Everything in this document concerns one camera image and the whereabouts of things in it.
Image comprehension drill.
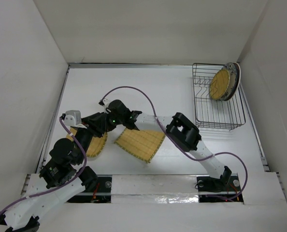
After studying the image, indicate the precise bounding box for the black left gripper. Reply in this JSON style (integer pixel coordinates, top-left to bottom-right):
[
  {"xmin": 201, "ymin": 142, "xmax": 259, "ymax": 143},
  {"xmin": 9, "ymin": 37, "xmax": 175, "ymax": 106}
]
[{"xmin": 74, "ymin": 112, "xmax": 107, "ymax": 163}]

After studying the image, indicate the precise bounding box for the rounded bamboo tray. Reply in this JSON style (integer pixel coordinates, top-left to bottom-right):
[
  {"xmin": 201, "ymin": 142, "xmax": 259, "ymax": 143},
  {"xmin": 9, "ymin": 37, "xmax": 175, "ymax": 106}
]
[{"xmin": 66, "ymin": 128, "xmax": 108, "ymax": 158}]

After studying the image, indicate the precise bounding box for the round bamboo tray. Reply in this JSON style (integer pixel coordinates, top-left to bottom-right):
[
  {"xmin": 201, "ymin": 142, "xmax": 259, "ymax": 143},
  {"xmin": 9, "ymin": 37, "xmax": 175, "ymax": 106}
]
[{"xmin": 209, "ymin": 69, "xmax": 230, "ymax": 100}]

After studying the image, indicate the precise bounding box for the blue and white floral plate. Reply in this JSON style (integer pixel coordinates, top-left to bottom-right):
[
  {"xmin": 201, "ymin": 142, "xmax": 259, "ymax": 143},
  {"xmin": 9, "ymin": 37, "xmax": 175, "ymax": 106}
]
[{"xmin": 221, "ymin": 62, "xmax": 237, "ymax": 101}]

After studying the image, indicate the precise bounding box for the red and teal floral plate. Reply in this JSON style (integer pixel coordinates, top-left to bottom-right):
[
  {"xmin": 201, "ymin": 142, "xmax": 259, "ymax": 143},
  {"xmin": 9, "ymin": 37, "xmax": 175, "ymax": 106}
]
[{"xmin": 227, "ymin": 62, "xmax": 241, "ymax": 101}]

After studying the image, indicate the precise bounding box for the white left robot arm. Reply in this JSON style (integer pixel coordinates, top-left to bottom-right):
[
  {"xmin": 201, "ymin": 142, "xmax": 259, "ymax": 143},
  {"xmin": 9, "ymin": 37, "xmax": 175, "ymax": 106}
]
[{"xmin": 0, "ymin": 111, "xmax": 116, "ymax": 232}]

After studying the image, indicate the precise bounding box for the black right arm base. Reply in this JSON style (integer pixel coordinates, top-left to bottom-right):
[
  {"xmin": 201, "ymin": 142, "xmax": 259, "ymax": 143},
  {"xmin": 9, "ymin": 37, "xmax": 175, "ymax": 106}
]
[{"xmin": 195, "ymin": 174, "xmax": 244, "ymax": 203}]

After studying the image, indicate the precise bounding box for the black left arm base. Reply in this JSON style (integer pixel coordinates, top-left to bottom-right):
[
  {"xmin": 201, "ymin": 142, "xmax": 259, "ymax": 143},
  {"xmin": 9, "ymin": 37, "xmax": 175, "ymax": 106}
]
[{"xmin": 67, "ymin": 175, "xmax": 112, "ymax": 203}]

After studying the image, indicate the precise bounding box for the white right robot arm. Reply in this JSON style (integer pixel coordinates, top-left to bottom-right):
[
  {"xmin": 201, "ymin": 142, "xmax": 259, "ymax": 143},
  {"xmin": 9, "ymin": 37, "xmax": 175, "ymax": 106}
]
[{"xmin": 99, "ymin": 100, "xmax": 232, "ymax": 190}]

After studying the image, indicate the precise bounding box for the square bamboo mat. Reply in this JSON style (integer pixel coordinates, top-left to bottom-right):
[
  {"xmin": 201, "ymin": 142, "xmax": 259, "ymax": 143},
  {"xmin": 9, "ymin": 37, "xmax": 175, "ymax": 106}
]
[{"xmin": 115, "ymin": 129, "xmax": 165, "ymax": 163}]

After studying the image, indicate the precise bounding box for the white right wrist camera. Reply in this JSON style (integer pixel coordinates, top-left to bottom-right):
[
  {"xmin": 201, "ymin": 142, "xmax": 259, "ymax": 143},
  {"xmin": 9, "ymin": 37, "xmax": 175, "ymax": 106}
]
[{"xmin": 98, "ymin": 97, "xmax": 112, "ymax": 108}]

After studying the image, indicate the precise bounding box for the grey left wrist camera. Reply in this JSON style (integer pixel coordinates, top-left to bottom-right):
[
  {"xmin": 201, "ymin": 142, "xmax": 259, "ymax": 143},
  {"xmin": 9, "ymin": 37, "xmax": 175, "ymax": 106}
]
[{"xmin": 61, "ymin": 110, "xmax": 82, "ymax": 127}]

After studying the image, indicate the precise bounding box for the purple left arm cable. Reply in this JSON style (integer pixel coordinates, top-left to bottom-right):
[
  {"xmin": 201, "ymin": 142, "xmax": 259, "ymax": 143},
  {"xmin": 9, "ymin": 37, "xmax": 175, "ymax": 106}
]
[{"xmin": 0, "ymin": 115, "xmax": 87, "ymax": 230}]

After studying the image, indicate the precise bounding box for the grey wire dish rack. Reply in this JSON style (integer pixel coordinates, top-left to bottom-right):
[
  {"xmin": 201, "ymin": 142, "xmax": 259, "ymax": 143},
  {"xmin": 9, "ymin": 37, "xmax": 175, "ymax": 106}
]
[{"xmin": 192, "ymin": 63, "xmax": 246, "ymax": 131}]

